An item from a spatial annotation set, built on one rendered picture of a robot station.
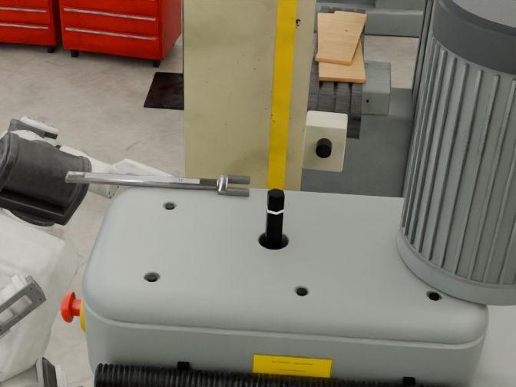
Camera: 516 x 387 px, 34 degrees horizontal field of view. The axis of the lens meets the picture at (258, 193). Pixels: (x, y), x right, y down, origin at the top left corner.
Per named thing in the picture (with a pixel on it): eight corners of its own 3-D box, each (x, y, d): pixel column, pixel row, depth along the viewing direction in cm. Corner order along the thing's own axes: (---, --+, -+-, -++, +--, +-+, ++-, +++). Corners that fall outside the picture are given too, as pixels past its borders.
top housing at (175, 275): (78, 400, 100) (67, 298, 91) (120, 265, 122) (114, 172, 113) (472, 427, 99) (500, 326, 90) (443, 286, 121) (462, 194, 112)
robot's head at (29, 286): (-23, 299, 131) (-22, 312, 124) (22, 264, 132) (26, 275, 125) (2, 328, 133) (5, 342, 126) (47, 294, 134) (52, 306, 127)
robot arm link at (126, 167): (163, 218, 171) (104, 194, 172) (179, 177, 171) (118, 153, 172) (156, 219, 164) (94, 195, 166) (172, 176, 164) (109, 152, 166)
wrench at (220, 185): (63, 186, 110) (62, 181, 109) (70, 171, 113) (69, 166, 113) (249, 196, 110) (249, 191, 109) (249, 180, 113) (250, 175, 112)
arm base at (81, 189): (-25, 182, 145) (-20, 212, 136) (3, 117, 142) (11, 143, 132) (56, 206, 153) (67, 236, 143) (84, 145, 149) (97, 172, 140)
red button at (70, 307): (59, 328, 109) (57, 305, 107) (67, 308, 112) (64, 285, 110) (84, 330, 109) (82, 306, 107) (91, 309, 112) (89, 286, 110)
